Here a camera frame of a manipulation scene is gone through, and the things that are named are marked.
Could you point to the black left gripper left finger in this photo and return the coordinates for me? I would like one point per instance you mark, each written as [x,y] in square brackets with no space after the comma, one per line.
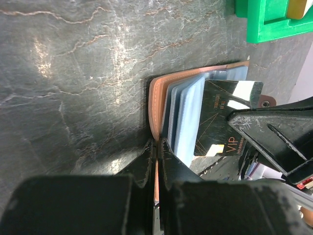
[120,204]

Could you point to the white cards in bin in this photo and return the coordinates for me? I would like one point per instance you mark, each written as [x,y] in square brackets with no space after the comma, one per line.
[297,9]

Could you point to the black VIP credit card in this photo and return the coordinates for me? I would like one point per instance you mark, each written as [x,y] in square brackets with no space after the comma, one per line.
[220,98]

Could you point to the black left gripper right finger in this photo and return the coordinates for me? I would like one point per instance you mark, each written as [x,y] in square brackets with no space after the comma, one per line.
[190,205]

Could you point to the pink leather card holder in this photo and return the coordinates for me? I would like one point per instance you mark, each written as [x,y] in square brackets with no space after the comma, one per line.
[174,108]

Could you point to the green plastic bin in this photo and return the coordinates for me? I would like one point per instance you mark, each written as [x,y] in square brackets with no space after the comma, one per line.
[267,20]

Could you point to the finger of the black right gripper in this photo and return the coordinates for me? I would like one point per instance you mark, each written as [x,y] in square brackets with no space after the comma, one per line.
[282,134]

